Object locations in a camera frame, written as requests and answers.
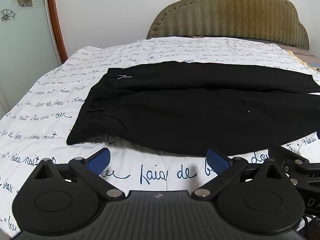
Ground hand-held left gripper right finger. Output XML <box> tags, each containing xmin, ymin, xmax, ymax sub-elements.
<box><xmin>191</xmin><ymin>147</ymin><xmax>288</xmax><ymax>202</ymax></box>

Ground brown wooden door frame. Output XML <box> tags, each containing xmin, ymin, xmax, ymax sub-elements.
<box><xmin>46</xmin><ymin>0</ymin><xmax>68</xmax><ymax>64</ymax></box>

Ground white script-printed bed sheet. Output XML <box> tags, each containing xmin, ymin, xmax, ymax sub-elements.
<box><xmin>0</xmin><ymin>37</ymin><xmax>320</xmax><ymax>238</ymax></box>

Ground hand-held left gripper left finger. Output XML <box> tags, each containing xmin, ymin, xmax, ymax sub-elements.
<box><xmin>34</xmin><ymin>147</ymin><xmax>125</xmax><ymax>202</ymax></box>

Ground yellow cloth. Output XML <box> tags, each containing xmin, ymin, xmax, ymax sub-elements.
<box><xmin>286</xmin><ymin>50</ymin><xmax>320</xmax><ymax>74</ymax></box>

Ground black cable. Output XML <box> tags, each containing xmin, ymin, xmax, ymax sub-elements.
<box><xmin>299</xmin><ymin>214</ymin><xmax>320</xmax><ymax>240</ymax></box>

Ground black pants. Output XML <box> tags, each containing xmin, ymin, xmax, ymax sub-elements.
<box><xmin>66</xmin><ymin>60</ymin><xmax>320</xmax><ymax>157</ymax></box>

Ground brown mattress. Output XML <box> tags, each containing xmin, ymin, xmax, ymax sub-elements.
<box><xmin>281</xmin><ymin>44</ymin><xmax>320</xmax><ymax>58</ymax></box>

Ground floral frosted glass door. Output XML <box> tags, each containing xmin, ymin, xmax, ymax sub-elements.
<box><xmin>0</xmin><ymin>0</ymin><xmax>62</xmax><ymax>117</ymax></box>

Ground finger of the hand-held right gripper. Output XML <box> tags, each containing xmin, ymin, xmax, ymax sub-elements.
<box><xmin>268</xmin><ymin>143</ymin><xmax>320</xmax><ymax>180</ymax></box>

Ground olive padded headboard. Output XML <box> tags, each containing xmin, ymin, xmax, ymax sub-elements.
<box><xmin>146</xmin><ymin>0</ymin><xmax>310</xmax><ymax>50</ymax></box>

